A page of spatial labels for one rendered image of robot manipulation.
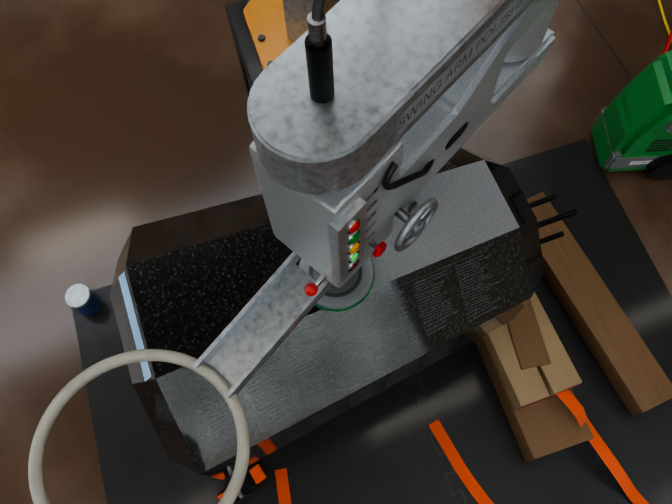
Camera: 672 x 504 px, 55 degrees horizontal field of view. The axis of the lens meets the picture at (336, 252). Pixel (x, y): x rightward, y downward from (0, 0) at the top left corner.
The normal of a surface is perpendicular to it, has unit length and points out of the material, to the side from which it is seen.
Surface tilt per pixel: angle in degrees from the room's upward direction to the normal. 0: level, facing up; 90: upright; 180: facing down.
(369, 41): 0
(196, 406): 45
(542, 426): 0
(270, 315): 8
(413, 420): 0
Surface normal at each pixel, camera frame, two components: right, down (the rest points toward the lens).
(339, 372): 0.26, 0.33
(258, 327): -0.12, -0.27
